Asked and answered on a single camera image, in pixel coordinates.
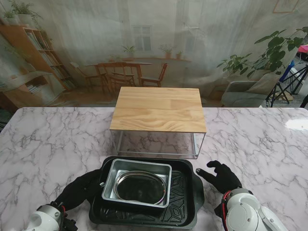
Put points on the silver rectangular baking tray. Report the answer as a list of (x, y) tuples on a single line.
[(134, 166)]

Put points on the round stainless steel tray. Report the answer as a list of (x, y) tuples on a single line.
[(142, 187)]

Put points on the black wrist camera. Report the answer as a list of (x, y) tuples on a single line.
[(219, 211), (71, 225)]

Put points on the pink object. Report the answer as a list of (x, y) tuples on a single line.
[(304, 49)]

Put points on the large black patterned baking tray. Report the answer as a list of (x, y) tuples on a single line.
[(185, 192)]

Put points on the blue board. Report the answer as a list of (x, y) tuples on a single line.
[(287, 71)]

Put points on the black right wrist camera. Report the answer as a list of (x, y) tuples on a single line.
[(219, 211)]

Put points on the black tripod stand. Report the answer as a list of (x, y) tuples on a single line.
[(280, 91)]

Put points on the printed room scene backdrop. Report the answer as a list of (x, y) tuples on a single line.
[(154, 36)]

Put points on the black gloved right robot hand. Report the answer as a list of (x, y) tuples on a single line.
[(226, 180)]

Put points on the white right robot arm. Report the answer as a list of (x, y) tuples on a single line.
[(243, 211)]

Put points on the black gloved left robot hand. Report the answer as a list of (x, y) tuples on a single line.
[(77, 190)]

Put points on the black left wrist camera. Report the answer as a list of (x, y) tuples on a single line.
[(71, 225)]

